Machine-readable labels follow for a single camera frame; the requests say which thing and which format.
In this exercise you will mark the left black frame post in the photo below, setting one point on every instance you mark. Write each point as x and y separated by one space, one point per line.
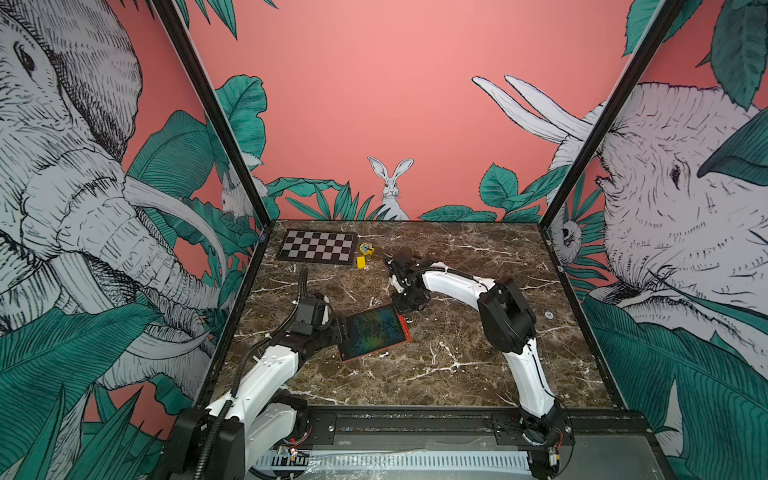
171 20

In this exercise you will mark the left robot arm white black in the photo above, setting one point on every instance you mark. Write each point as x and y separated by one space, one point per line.
224 439

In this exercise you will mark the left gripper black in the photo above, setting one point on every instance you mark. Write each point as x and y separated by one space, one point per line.
339 330

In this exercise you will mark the black white checkerboard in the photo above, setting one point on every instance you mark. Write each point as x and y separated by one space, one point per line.
322 247

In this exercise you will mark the right black frame post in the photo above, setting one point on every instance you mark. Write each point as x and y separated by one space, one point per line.
653 36

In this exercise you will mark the white perforated strip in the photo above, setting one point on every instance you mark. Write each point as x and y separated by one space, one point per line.
512 462

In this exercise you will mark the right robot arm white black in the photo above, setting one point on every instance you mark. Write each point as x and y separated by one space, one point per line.
508 324

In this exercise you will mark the black frame post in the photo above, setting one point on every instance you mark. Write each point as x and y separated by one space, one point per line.
653 36
171 20

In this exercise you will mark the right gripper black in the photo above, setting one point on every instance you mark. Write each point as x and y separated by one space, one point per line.
401 307

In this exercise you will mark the yellow tape measure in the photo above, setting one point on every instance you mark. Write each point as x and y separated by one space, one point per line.
366 249

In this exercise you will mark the red writing tablet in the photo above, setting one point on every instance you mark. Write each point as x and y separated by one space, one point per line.
372 331

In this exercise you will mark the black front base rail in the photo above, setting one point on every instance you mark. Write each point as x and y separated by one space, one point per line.
599 444

